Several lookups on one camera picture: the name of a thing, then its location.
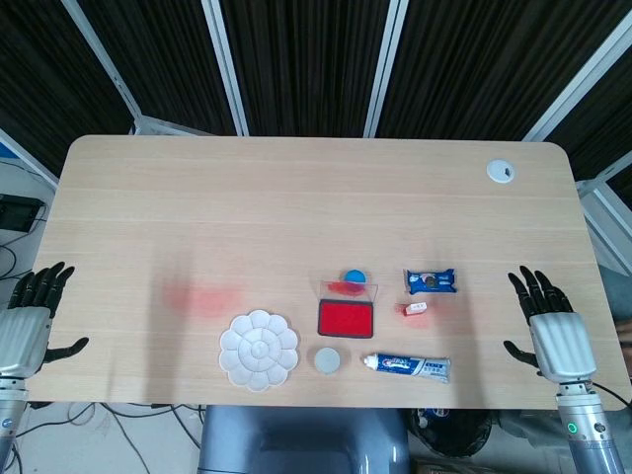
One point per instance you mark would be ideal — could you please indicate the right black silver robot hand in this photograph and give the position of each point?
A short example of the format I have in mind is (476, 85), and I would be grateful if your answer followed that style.
(563, 345)

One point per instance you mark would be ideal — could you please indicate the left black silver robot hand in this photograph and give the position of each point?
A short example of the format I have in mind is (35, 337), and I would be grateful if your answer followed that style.
(20, 340)

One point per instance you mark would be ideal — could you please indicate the white red rectangular stamp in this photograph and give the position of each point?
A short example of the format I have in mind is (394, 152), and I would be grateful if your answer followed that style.
(416, 309)

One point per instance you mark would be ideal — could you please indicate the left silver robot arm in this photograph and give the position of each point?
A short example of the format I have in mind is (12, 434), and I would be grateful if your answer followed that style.
(10, 419)

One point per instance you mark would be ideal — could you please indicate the red ink pad clear lid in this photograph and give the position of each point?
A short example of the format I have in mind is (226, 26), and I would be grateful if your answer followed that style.
(345, 318)

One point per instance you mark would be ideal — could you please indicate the black box device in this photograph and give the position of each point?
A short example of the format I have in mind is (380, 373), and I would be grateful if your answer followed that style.
(20, 212)

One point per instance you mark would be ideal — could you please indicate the black mesh waste basket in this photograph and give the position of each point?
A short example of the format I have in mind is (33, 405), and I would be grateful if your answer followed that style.
(464, 434)

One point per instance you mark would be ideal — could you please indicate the blue cookie packet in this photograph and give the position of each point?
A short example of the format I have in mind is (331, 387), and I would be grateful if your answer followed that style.
(429, 281)

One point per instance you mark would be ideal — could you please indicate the blue white toothpaste tube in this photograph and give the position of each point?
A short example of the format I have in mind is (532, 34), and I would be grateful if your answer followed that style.
(410, 366)

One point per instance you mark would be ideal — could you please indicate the blue round cap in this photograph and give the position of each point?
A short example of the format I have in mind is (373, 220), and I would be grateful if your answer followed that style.
(354, 275)

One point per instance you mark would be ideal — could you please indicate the small jar grey lid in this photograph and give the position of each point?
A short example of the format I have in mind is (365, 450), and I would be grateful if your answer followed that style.
(328, 360)

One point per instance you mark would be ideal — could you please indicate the white flower paint palette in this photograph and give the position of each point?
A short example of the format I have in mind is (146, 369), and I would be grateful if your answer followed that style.
(259, 350)

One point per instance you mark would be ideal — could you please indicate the grey robot torso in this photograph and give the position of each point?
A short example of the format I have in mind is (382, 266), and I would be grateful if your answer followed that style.
(296, 439)

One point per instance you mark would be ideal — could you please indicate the black partition panel white frame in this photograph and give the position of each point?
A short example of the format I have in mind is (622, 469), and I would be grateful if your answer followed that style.
(602, 123)
(484, 59)
(306, 59)
(163, 59)
(39, 74)

